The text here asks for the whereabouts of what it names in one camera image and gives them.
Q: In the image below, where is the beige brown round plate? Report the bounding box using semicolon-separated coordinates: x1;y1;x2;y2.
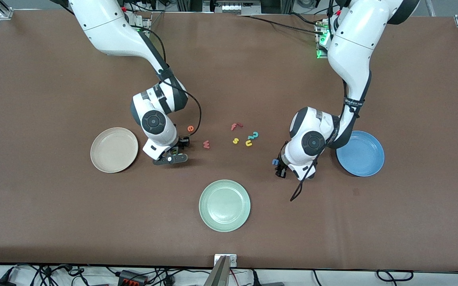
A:
90;127;139;174

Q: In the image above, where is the pale green round plate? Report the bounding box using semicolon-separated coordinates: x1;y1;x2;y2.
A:
199;180;251;232

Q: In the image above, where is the blue round plate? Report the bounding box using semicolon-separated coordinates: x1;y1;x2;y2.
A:
336;131;385;177

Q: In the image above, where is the black orange power strip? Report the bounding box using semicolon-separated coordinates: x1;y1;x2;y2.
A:
118;270;149;286

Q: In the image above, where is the grey electrical control box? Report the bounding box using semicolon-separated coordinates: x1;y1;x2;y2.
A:
203;0;261;15

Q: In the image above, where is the black camera cable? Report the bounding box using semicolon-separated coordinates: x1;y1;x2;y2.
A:
290;79;369;202
134;25;202;137

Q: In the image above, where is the grey metal mounting bracket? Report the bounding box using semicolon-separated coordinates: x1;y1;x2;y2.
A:
214;254;237;268

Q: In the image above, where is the aluminium profile camera post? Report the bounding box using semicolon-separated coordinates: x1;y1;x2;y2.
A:
204;256;231;286

